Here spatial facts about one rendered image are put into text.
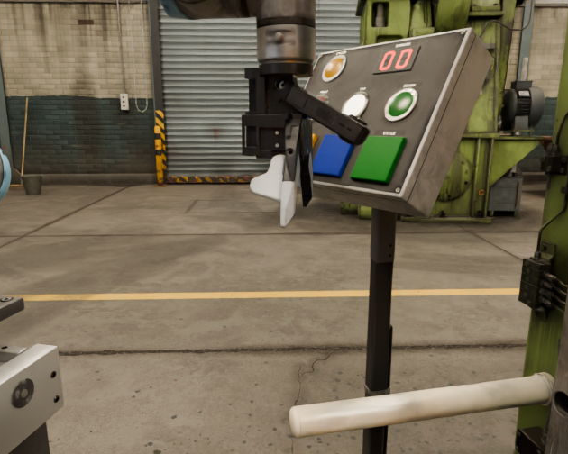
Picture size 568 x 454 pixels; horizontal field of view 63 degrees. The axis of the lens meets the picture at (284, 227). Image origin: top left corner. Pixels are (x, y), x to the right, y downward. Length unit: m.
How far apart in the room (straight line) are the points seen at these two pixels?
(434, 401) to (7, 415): 0.59
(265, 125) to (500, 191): 5.31
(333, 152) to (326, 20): 7.64
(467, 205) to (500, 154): 0.70
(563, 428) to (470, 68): 0.50
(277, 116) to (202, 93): 7.68
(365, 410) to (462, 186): 4.64
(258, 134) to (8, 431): 0.46
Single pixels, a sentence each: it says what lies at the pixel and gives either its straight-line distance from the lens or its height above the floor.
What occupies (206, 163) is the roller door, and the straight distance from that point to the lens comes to 8.29.
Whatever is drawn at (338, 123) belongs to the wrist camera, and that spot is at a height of 1.06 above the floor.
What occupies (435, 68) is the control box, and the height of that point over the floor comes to 1.14.
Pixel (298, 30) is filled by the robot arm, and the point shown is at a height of 1.17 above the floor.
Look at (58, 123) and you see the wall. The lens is 8.95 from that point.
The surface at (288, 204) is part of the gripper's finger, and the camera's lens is 0.57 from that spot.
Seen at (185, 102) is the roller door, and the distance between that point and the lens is 8.32.
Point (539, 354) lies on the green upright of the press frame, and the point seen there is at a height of 0.67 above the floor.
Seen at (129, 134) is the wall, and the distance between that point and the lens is 8.57.
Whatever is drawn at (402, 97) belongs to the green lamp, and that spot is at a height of 1.10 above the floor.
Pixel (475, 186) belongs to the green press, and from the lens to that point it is 5.34.
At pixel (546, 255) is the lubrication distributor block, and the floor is 0.85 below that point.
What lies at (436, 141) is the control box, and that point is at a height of 1.03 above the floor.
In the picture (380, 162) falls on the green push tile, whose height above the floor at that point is 1.00.
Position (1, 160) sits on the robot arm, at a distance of 0.85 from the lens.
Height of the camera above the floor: 1.06
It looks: 13 degrees down
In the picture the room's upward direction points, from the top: straight up
